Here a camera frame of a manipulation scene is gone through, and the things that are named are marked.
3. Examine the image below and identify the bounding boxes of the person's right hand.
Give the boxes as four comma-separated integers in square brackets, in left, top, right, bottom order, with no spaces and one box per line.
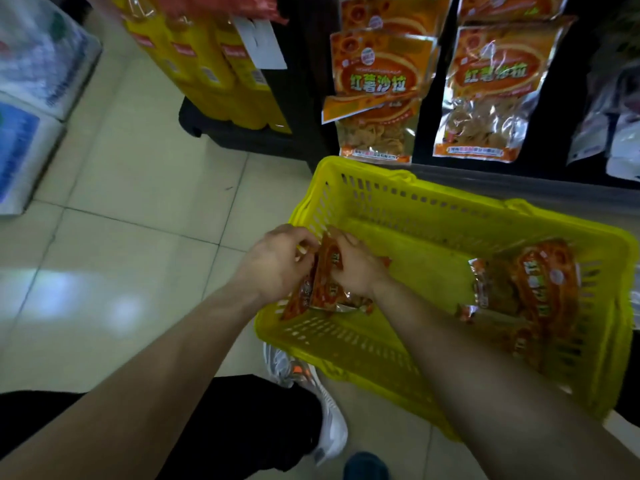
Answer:
[327,227,393,298]

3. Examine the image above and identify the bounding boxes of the person's left hand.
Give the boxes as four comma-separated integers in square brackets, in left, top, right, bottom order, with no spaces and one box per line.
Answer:
[235,223,321,305]

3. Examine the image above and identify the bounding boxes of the yellow plastic shopping basket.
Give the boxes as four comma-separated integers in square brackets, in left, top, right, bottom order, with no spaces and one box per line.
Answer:
[253,155,640,443]

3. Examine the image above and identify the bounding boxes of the person's left forearm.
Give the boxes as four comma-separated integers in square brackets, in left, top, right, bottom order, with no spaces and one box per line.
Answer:
[0,282,261,480]

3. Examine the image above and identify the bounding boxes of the person's right forearm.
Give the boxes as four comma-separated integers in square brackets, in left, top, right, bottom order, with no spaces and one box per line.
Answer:
[372,277,640,480]

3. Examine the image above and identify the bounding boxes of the person's white left shoe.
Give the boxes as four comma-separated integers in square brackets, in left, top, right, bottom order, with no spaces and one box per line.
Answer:
[263,343,349,465]

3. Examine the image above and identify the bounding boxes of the person's black trousers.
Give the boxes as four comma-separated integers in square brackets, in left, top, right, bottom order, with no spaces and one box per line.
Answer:
[0,329,640,480]

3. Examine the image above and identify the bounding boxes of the black base plinth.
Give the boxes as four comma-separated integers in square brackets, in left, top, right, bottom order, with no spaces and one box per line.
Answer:
[178,97,311,161]

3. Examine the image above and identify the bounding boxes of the blue plastic stool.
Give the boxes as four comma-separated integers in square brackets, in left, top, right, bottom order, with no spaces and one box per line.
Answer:
[343,452,391,480]

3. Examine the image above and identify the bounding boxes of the hanging yellow red-label packets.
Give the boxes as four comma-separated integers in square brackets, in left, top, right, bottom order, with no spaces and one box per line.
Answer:
[107,0,293,135]

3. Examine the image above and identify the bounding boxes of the white price card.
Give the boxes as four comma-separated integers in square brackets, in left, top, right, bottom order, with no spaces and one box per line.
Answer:
[231,17,289,71]

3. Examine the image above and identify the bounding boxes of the pink peach print bag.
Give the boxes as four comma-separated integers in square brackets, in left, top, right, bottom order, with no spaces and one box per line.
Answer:
[149,0,289,25]

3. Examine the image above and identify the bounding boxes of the blue printed sack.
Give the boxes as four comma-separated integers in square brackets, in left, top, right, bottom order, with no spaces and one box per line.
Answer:
[0,92,66,215]

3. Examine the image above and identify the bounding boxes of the pile of small white packets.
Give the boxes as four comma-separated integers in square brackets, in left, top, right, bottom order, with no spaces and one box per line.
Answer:
[567,44,640,183]

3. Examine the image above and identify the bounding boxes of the white printed sack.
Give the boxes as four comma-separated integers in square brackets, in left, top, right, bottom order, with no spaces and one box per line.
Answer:
[0,0,103,121]

